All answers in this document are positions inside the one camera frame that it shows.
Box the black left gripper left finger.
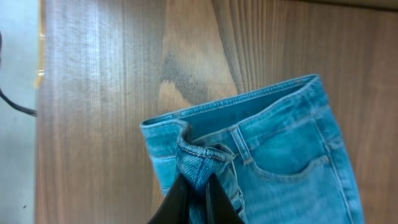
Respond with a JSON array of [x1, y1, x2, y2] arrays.
[[147, 174, 190, 224]]

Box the light blue denim jeans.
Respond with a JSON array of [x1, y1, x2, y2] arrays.
[[141, 75, 364, 223]]

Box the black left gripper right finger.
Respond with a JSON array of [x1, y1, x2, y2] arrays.
[[206, 174, 244, 224]]

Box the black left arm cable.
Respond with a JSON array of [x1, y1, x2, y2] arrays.
[[0, 88, 37, 118]]

